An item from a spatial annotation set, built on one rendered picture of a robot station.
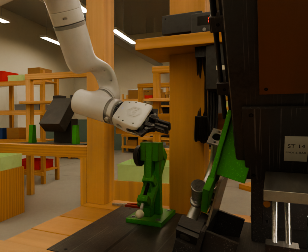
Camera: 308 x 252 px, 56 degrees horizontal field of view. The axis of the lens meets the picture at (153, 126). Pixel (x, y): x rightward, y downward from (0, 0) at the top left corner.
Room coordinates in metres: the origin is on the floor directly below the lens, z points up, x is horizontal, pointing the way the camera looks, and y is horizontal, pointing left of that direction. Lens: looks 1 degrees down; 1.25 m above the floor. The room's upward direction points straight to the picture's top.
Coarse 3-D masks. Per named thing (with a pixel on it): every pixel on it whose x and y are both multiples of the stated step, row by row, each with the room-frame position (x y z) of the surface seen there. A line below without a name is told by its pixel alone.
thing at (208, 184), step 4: (208, 176) 0.71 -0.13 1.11; (208, 180) 0.70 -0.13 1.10; (212, 180) 0.70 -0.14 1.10; (208, 184) 0.69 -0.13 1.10; (212, 184) 0.69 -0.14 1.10; (204, 188) 0.68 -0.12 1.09; (208, 188) 0.68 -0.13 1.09; (212, 188) 0.71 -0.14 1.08; (204, 192) 0.69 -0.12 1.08; (208, 192) 0.68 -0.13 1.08; (212, 192) 0.73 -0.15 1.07; (204, 196) 0.70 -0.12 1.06; (208, 196) 0.69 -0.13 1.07; (212, 196) 0.76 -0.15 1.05; (204, 200) 0.71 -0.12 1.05; (208, 200) 0.70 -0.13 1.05; (204, 204) 0.72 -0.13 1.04; (208, 204) 0.72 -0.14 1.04; (204, 208) 0.73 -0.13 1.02; (208, 208) 0.75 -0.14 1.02; (204, 212) 0.74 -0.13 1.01
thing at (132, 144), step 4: (164, 92) 10.50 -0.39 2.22; (148, 96) 10.68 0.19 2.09; (152, 96) 10.64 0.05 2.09; (164, 96) 10.50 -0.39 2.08; (124, 100) 10.88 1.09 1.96; (128, 100) 10.83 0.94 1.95; (132, 100) 10.78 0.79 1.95; (136, 100) 10.73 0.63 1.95; (144, 100) 10.63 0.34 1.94; (148, 100) 10.58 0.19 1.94; (152, 108) 11.03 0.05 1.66; (124, 136) 10.88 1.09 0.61; (128, 136) 10.83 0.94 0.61; (132, 136) 10.78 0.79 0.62; (136, 136) 10.73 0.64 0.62; (128, 140) 10.95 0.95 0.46; (132, 140) 10.90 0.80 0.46; (136, 140) 10.85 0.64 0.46; (144, 140) 10.98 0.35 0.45; (128, 144) 10.95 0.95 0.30; (132, 144) 10.90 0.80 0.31; (136, 144) 10.85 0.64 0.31; (164, 144) 10.50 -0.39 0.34; (128, 148) 11.40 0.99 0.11; (132, 148) 10.78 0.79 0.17
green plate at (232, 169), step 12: (228, 120) 0.69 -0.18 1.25; (228, 132) 0.70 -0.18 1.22; (228, 144) 0.70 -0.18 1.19; (216, 156) 0.70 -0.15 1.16; (228, 156) 0.70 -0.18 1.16; (216, 168) 0.70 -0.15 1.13; (228, 168) 0.70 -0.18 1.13; (240, 168) 0.69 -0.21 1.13; (216, 180) 0.76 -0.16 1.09; (240, 180) 0.69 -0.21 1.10
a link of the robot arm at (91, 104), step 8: (80, 96) 0.93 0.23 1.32; (88, 96) 0.93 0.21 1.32; (96, 96) 0.92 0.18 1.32; (104, 96) 0.92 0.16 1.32; (72, 104) 0.94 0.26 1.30; (80, 104) 0.92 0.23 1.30; (88, 104) 0.91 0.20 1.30; (96, 104) 0.90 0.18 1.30; (104, 104) 0.90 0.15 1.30; (80, 112) 0.94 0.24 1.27; (88, 112) 0.92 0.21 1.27; (96, 112) 0.90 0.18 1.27
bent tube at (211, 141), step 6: (216, 132) 0.80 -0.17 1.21; (210, 138) 0.79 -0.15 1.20; (216, 138) 0.81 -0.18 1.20; (210, 144) 0.78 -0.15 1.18; (216, 144) 0.77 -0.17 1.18; (216, 150) 0.81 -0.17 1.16; (210, 156) 0.85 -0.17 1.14; (210, 162) 0.85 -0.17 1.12; (210, 168) 0.85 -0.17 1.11; (204, 180) 0.85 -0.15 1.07; (192, 210) 0.78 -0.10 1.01; (198, 210) 0.78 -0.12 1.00; (186, 216) 0.77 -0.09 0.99; (192, 216) 0.76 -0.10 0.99; (198, 216) 0.78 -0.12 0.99
